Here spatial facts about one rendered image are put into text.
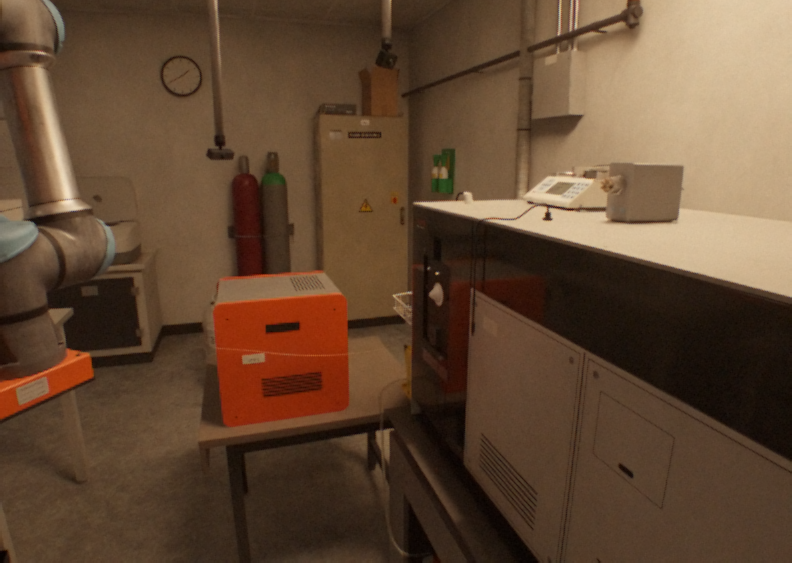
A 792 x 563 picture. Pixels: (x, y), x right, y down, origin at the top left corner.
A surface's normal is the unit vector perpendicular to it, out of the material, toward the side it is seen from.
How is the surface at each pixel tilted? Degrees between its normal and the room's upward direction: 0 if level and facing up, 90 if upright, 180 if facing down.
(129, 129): 90
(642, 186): 90
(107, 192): 105
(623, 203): 90
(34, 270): 90
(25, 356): 72
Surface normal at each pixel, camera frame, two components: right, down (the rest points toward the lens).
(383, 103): 0.31, 0.21
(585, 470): -0.95, 0.07
